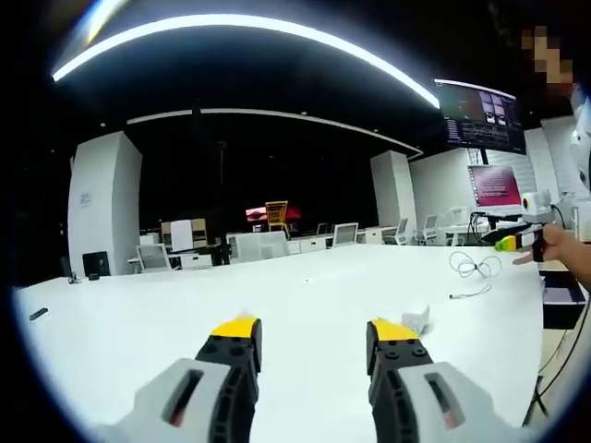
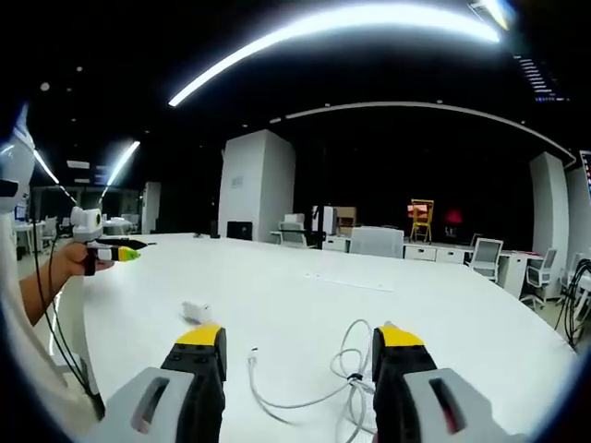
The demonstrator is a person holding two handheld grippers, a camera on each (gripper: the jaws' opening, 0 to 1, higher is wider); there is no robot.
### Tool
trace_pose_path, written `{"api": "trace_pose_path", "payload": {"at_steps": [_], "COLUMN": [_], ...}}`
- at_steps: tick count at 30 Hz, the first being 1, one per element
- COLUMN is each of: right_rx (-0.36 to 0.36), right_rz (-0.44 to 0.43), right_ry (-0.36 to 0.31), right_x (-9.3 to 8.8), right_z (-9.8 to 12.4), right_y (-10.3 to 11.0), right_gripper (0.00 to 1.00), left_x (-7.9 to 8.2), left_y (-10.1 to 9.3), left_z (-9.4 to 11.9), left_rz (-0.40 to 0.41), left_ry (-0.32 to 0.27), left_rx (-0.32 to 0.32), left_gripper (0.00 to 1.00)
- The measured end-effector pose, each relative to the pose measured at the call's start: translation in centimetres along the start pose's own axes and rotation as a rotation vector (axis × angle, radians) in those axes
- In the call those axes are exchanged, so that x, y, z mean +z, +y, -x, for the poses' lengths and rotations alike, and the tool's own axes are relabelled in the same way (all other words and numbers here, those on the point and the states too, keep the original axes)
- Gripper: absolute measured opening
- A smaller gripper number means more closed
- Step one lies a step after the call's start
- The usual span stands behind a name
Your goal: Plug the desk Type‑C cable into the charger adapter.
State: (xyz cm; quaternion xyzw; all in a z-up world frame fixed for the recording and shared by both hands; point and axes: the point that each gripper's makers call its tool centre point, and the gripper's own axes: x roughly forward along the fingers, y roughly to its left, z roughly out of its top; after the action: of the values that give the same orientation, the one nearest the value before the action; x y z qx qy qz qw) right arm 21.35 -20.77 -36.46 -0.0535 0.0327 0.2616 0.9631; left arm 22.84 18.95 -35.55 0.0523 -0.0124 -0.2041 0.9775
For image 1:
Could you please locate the white Type-C cable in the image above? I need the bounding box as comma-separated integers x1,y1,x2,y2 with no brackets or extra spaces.
448,250,503,302

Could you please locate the black computer monitor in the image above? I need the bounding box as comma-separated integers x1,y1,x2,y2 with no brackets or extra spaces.
81,251,111,278

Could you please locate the person's right hand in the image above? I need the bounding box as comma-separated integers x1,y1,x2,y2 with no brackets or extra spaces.
512,225,584,266

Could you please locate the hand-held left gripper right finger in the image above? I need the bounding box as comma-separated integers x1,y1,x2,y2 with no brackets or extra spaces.
366,317,523,443

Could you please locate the curved ceiling light strip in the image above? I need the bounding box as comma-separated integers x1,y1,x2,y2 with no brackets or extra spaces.
50,12,440,111

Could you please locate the wooden shelf cabinet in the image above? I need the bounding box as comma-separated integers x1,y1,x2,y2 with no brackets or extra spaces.
160,218,208,253

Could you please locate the white desk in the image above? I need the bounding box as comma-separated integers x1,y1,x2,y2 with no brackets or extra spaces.
12,243,545,443

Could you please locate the purple screen monitor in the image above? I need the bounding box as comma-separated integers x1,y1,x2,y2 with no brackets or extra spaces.
466,163,524,209

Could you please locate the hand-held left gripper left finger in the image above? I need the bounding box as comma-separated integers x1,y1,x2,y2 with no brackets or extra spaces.
94,313,263,443

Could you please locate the white mesh office chair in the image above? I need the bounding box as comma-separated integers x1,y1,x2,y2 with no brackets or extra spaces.
382,217,411,245
413,213,440,245
332,221,360,249
136,243,173,273
234,230,291,262

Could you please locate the red display screen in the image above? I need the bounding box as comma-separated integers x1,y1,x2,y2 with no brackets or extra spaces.
245,206,303,224

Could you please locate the wall-mounted dark monitor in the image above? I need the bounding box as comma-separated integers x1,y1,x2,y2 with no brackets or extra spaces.
432,78,527,156

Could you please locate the thin curved ceiling light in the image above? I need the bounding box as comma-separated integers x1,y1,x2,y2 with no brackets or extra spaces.
125,107,425,156

